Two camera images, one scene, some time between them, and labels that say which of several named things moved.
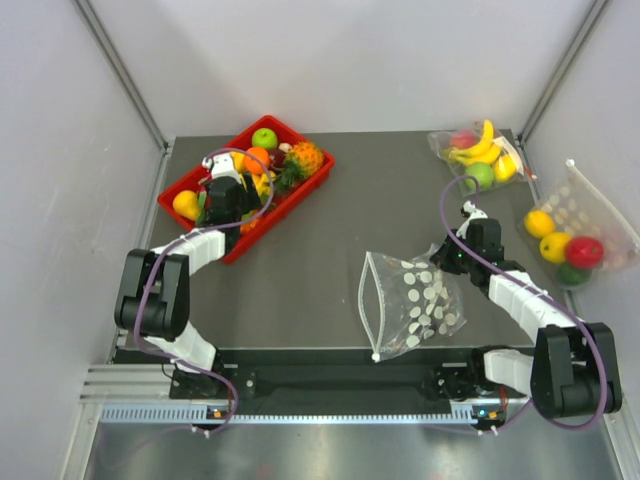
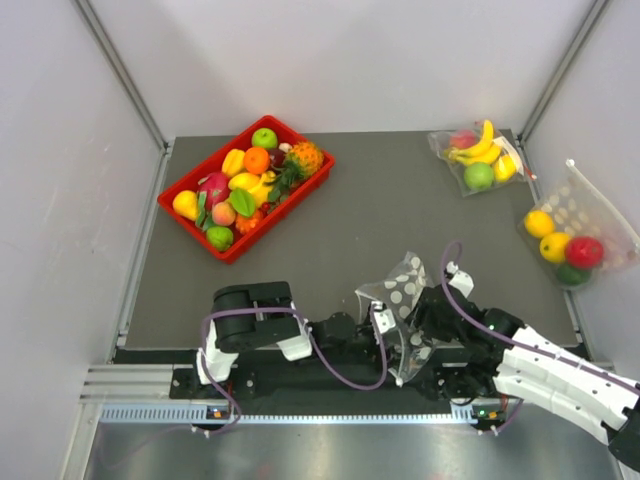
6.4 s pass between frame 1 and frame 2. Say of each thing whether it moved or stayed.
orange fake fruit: stayed
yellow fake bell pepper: stayed
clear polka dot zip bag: moved
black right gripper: moved
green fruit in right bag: stayed
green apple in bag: stayed
